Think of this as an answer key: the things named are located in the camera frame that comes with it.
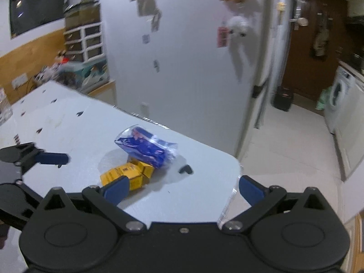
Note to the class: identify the teal storage box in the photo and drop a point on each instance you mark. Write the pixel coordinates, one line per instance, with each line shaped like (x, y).
(91, 75)

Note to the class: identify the glass fish tank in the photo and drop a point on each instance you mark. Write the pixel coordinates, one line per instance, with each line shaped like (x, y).
(81, 12)

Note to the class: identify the yellow cardboard box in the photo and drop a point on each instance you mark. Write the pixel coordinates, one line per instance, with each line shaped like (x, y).
(119, 173)

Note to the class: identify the white plush toy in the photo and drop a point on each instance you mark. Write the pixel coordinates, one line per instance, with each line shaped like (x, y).
(237, 25)

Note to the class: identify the blue plastic wrapper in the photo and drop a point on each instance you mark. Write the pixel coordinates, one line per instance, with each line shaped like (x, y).
(142, 148)

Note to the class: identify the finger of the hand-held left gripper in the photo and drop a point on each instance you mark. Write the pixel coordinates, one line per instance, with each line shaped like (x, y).
(52, 158)

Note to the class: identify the white kitchen base cabinets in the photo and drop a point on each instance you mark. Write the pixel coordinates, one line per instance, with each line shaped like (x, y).
(354, 125)

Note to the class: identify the white wall socket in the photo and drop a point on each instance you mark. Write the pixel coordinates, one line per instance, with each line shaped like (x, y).
(19, 81)

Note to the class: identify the pink hanging tag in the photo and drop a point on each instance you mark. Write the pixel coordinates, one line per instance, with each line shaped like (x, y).
(223, 37)

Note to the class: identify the hanging dark apron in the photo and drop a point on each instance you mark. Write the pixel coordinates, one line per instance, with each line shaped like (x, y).
(321, 42)

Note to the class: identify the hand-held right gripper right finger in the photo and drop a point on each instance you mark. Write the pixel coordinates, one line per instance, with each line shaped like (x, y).
(251, 190)

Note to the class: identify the grey printed table mat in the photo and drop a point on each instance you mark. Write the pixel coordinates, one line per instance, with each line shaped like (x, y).
(71, 125)

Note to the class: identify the white drawer unit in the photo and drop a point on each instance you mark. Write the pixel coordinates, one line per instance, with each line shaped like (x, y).
(85, 42)

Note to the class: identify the clear plastic bottle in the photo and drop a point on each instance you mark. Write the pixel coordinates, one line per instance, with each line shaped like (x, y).
(4, 106)

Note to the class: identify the black floor box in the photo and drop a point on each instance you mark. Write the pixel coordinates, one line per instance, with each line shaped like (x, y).
(283, 99)

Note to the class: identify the green plastic bag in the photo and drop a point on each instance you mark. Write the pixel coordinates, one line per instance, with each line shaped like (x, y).
(322, 98)

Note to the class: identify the dark brown door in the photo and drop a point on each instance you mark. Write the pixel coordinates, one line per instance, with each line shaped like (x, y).
(304, 62)

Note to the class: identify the dark wall screen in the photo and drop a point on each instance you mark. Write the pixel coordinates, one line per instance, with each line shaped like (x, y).
(37, 5)

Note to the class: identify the white washing machine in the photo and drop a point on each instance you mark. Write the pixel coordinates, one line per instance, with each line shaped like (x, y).
(341, 99)

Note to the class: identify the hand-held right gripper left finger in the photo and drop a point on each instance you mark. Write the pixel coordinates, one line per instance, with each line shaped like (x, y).
(116, 192)

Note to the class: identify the hanging ladle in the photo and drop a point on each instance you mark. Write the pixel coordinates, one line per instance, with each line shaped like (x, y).
(301, 21)

